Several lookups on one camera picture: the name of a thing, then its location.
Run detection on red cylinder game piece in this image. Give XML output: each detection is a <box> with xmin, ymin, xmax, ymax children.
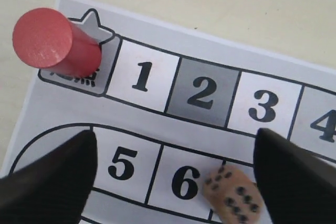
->
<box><xmin>12</xmin><ymin>8</ymin><xmax>102</xmax><ymax>78</ymax></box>

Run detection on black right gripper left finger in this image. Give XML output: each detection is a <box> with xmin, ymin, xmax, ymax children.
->
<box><xmin>1</xmin><ymin>130</ymin><xmax>98</xmax><ymax>223</ymax></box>

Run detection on printed paper game board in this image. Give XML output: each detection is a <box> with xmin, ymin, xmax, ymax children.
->
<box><xmin>2</xmin><ymin>0</ymin><xmax>335</xmax><ymax>223</ymax></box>

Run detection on wooden die black pips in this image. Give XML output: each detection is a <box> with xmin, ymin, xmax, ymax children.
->
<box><xmin>203</xmin><ymin>165</ymin><xmax>263</xmax><ymax>224</ymax></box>

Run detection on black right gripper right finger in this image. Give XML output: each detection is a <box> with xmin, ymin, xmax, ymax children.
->
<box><xmin>253</xmin><ymin>128</ymin><xmax>335</xmax><ymax>223</ymax></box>

